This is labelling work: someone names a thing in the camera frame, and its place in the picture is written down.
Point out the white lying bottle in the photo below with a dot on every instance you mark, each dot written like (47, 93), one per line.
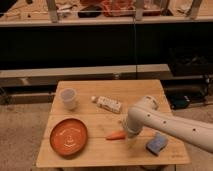
(107, 103)

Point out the orange plate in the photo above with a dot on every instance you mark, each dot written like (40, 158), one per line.
(69, 137)

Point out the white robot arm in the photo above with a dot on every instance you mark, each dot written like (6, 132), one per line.
(145, 113)

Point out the blue sponge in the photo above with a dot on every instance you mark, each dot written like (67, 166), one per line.
(157, 143)

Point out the wooden table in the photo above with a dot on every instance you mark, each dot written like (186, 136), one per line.
(100, 123)

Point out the clear plastic cup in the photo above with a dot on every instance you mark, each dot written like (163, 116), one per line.
(68, 98)

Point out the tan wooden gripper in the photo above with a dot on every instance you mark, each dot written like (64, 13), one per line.
(130, 141)

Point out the orange chili pepper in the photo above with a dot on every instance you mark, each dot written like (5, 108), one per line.
(117, 135)

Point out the long wooden bench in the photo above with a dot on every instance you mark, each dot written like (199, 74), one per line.
(51, 76)

